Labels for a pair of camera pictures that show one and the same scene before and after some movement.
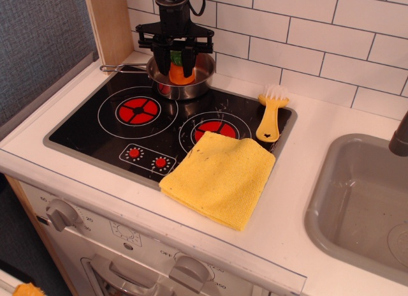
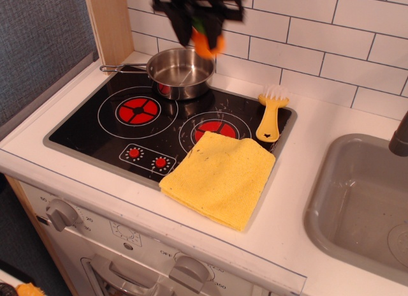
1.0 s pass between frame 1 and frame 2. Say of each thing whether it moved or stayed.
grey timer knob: stayed
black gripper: moved
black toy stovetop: stayed
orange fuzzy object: stayed
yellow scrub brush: stayed
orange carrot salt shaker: moved
